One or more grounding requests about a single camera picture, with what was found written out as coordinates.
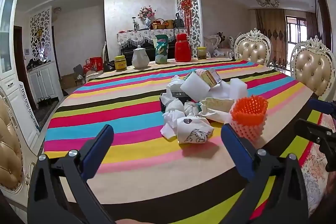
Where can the black handbag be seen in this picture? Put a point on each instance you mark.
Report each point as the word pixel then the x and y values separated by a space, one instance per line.
pixel 179 21

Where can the black box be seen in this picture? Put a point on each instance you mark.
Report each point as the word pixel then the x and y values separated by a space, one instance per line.
pixel 179 95

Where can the vase of pink flowers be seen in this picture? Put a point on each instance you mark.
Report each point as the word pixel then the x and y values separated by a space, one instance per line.
pixel 147 15

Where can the brown curtain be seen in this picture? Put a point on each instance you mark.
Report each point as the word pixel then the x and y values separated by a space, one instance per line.
pixel 271 35

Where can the white ceramic teapot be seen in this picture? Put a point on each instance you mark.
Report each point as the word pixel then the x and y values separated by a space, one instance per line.
pixel 140 58

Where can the small printed cardboard box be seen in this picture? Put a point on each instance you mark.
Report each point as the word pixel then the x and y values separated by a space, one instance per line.
pixel 210 77

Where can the red thermos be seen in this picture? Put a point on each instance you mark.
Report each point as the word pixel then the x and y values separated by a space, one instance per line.
pixel 183 48

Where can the gold tufted carved chair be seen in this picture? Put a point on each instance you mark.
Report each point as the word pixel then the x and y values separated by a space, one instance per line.
pixel 10 150
pixel 252 49
pixel 313 69

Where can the white tissue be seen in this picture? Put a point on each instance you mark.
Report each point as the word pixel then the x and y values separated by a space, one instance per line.
pixel 170 124
pixel 176 82
pixel 190 108
pixel 173 104

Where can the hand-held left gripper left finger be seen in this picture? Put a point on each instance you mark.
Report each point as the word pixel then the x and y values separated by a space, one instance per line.
pixel 98 145

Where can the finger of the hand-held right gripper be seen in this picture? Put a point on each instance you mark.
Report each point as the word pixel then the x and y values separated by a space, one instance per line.
pixel 321 106
pixel 311 130

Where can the tall white cabinet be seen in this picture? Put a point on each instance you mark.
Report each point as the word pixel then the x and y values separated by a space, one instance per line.
pixel 8 37

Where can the pink floral fuzzy cloth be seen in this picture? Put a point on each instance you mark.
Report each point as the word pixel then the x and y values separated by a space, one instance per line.
pixel 315 176

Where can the white lattice screen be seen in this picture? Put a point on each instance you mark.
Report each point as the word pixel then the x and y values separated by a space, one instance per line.
pixel 40 29
pixel 194 16

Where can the red woven basket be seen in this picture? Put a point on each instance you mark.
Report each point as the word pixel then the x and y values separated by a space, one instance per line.
pixel 158 24

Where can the bent white foam sheet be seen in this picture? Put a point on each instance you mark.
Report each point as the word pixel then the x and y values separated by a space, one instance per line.
pixel 239 87

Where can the glass jar yellow lid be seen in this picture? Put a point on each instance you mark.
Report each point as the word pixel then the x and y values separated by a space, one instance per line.
pixel 202 54

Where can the beige plastic wrapper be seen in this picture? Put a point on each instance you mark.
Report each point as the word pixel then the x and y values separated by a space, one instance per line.
pixel 218 104

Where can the low white cabinet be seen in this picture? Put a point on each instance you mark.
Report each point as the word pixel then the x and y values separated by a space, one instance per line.
pixel 43 82

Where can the white printed paper bag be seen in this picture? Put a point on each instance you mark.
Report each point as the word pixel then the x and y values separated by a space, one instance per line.
pixel 193 130

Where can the brown handbag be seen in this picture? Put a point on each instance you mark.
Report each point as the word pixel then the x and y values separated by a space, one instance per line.
pixel 168 24

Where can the cream carved sofa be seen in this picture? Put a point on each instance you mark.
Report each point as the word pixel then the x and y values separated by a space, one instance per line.
pixel 212 44

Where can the black piano with lace cover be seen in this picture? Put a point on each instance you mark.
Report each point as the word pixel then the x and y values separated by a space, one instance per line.
pixel 136 37

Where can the striped colourful tablecloth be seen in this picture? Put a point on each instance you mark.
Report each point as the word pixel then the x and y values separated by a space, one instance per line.
pixel 118 113

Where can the red knot wall hanging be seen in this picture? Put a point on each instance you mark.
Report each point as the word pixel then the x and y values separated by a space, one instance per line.
pixel 186 7

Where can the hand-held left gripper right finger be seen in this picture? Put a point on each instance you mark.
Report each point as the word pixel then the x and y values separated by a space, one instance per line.
pixel 236 150

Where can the window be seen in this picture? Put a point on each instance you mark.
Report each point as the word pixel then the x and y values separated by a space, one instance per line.
pixel 296 37

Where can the jar with yellow label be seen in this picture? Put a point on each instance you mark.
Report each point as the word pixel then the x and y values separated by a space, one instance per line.
pixel 120 64

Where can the white paper wrapper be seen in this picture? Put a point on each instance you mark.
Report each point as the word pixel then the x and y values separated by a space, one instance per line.
pixel 215 116

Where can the white foam block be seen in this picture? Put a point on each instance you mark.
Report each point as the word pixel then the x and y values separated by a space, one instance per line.
pixel 194 88

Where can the orange foam fruit net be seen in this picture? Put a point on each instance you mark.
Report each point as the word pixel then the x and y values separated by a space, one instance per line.
pixel 248 116

